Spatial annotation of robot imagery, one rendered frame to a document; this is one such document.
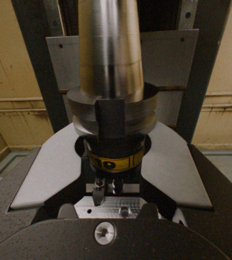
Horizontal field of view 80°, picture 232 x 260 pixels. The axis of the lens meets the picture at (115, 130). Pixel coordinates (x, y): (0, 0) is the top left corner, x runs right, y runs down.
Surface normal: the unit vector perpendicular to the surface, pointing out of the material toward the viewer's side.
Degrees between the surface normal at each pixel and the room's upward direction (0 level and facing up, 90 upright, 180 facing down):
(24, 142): 90
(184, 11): 90
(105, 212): 0
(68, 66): 91
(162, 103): 90
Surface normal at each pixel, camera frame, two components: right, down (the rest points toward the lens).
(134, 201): -0.04, -0.85
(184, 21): -0.04, 0.52
